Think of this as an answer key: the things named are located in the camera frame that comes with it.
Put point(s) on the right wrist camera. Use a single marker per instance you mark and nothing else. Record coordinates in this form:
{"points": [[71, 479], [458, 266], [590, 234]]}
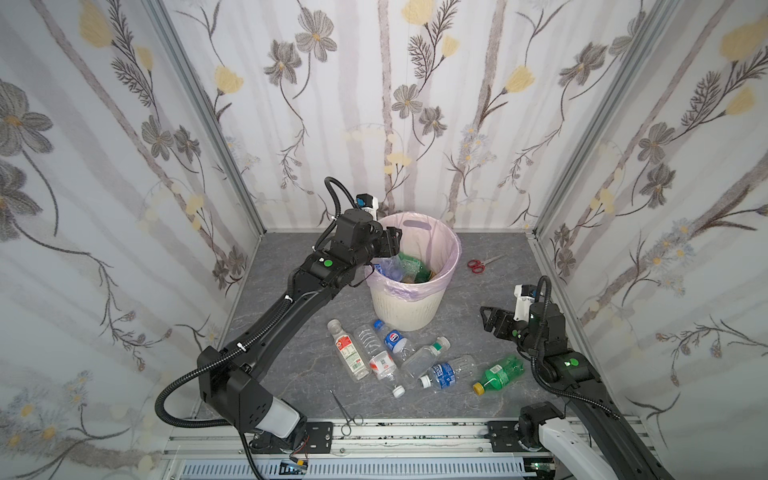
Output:
{"points": [[525, 300]]}

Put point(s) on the red handled scissors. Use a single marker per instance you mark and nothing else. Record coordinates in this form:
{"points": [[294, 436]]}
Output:
{"points": [[477, 266]]}

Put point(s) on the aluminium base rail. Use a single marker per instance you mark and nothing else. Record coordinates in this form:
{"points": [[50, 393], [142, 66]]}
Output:
{"points": [[448, 448]]}

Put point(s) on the clear bottle green cap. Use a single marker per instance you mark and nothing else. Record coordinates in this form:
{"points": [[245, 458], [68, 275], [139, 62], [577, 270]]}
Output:
{"points": [[419, 363]]}

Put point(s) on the Pepsi label bottle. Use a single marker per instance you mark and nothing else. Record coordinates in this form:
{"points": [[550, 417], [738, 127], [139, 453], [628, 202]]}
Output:
{"points": [[399, 346]]}

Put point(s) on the cream plastic waste bin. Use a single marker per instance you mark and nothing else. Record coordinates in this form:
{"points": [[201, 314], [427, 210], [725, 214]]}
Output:
{"points": [[410, 307]]}

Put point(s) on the clear ribbed water bottle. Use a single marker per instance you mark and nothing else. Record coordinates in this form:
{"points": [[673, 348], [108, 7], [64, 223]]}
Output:
{"points": [[380, 360]]}

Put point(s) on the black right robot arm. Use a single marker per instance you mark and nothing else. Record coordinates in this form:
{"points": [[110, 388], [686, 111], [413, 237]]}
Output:
{"points": [[613, 450]]}

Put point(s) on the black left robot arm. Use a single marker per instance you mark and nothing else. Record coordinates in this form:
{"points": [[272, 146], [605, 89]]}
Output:
{"points": [[229, 379]]}

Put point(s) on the blue label bottle white cap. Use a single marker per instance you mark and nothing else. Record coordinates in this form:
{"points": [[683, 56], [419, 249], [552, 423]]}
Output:
{"points": [[445, 374]]}

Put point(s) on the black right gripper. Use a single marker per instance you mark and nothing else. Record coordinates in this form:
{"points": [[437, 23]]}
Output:
{"points": [[498, 321]]}

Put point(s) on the pink bin liner bag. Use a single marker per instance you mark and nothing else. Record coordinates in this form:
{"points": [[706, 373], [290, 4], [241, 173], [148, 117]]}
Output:
{"points": [[428, 239]]}

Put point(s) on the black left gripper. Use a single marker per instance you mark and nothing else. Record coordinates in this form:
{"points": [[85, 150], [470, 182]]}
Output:
{"points": [[389, 243]]}

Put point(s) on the green soda bottle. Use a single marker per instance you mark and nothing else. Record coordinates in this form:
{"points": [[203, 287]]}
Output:
{"points": [[500, 375], [414, 270]]}

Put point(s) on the small clear bottle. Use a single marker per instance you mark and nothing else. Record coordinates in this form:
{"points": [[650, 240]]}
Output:
{"points": [[392, 268]]}

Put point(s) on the red white label bottle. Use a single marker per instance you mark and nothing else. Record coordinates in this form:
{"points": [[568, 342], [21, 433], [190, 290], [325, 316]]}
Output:
{"points": [[347, 350]]}

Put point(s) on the metal forceps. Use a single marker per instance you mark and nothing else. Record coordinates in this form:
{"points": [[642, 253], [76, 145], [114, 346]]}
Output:
{"points": [[349, 420]]}

